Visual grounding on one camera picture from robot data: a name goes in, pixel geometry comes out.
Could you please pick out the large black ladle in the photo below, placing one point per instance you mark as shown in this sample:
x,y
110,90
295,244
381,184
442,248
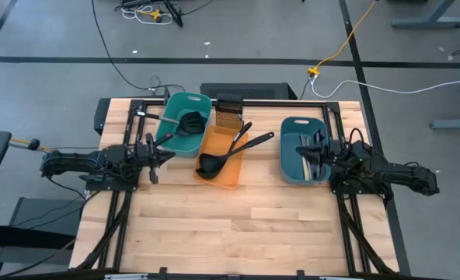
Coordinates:
x,y
261,139

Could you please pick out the black control box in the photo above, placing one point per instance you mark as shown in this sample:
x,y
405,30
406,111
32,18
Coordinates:
x,y
102,116

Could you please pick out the black aluminium frame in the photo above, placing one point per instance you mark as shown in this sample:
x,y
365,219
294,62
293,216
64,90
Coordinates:
x,y
284,103

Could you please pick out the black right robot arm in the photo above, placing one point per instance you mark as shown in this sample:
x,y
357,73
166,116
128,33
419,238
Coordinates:
x,y
405,175

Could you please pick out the orange translucent plastic bin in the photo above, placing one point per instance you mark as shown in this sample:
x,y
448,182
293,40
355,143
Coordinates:
x,y
230,171

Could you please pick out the black knob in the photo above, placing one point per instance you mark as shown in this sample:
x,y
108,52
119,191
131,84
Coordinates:
x,y
33,144

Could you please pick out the dark grey cart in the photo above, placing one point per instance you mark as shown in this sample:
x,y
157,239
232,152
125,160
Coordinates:
x,y
32,210

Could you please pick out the grey desk foot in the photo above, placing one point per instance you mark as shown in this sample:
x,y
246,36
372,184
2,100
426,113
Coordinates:
x,y
455,124
428,22

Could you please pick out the yellow plug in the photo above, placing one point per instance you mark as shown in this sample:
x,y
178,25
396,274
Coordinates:
x,y
155,15

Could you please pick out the silver aluminium bar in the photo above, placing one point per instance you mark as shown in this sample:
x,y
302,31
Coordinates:
x,y
125,277
340,278

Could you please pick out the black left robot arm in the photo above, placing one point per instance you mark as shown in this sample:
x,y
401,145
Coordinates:
x,y
78,163

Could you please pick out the green plastic bin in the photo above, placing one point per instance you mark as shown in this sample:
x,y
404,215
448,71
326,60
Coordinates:
x,y
183,105

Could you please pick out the black power strip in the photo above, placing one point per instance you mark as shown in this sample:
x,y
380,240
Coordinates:
x,y
174,15

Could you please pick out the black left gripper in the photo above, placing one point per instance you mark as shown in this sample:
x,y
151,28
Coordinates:
x,y
142,157

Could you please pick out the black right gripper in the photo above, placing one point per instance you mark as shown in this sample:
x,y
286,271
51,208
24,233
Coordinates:
x,y
335,153

